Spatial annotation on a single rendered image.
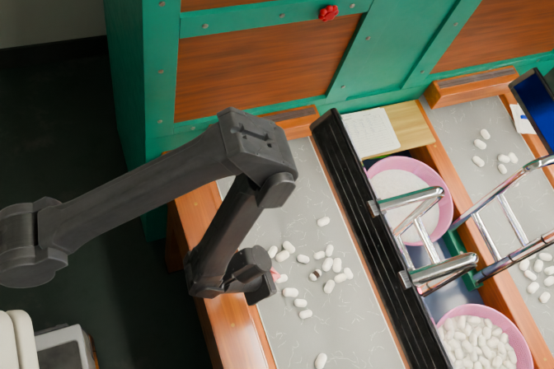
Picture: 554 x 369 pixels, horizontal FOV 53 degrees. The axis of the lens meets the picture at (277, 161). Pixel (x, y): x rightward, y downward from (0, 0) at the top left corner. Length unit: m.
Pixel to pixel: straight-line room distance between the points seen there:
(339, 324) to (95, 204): 0.80
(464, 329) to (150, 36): 1.05
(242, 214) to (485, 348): 0.88
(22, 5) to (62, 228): 1.63
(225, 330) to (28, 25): 1.56
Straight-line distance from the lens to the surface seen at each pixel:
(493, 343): 1.58
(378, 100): 1.66
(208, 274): 1.03
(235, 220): 0.88
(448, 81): 1.72
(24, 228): 0.87
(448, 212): 1.62
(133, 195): 0.77
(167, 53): 1.14
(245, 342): 1.34
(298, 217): 1.48
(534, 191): 1.83
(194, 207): 1.42
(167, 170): 0.74
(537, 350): 1.62
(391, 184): 1.62
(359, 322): 1.44
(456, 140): 1.78
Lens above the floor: 2.07
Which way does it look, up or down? 60 degrees down
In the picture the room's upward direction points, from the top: 23 degrees clockwise
